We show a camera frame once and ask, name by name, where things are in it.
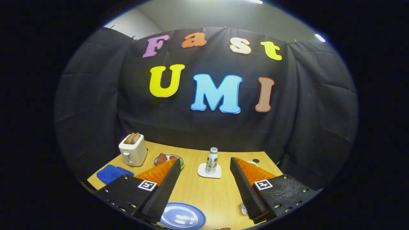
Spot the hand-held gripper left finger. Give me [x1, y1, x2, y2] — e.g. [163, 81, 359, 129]
[94, 157, 182, 224]

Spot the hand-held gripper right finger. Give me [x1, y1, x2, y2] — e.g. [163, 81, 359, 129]
[230, 157, 323, 225]

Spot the plate with food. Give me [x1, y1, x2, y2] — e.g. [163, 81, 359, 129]
[153, 153, 185, 170]

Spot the black backdrop cloth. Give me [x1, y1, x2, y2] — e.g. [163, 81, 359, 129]
[54, 26, 358, 192]

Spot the white square coaster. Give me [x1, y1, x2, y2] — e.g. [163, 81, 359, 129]
[197, 163, 222, 179]

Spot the blue folded cloth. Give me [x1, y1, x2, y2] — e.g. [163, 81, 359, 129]
[96, 164, 135, 185]

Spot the blue round plate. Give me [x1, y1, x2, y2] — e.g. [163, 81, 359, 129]
[160, 202, 207, 230]

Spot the small white drink bottle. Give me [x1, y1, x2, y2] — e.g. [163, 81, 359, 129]
[205, 147, 219, 175]

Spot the white toaster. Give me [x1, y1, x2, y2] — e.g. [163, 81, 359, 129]
[118, 134, 148, 167]

